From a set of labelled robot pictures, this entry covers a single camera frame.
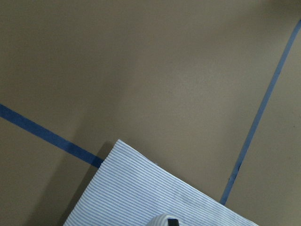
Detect light blue striped shirt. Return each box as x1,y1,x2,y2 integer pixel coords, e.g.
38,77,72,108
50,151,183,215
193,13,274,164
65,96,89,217
65,140,253,226

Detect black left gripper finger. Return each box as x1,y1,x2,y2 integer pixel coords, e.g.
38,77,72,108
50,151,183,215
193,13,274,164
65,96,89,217
167,218,179,226

